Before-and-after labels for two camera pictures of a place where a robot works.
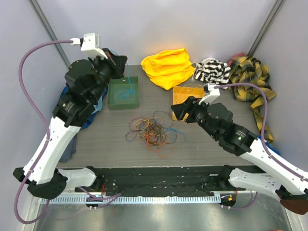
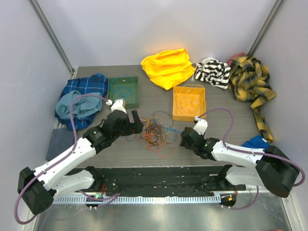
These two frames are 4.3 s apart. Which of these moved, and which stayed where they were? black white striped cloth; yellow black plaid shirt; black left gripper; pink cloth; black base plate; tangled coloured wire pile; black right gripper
Moved: black right gripper; black left gripper
Stayed: pink cloth; black white striped cloth; tangled coloured wire pile; yellow black plaid shirt; black base plate
